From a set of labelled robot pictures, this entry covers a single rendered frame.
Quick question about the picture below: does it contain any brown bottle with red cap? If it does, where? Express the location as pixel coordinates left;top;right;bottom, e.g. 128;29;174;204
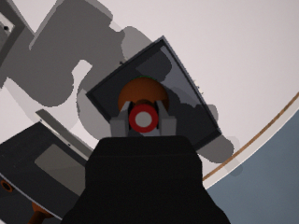
118;76;169;133

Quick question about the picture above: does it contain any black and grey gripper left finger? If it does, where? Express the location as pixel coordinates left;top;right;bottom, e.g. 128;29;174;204
109;101;133;137

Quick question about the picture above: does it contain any grey flat bar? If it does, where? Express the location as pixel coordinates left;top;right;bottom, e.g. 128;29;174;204
34;57;203;161

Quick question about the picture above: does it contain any dark grey bottle crate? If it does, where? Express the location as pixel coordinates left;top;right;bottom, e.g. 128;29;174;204
0;121;87;224

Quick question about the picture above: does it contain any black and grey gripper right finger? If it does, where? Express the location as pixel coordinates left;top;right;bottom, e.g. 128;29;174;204
154;101;177;136

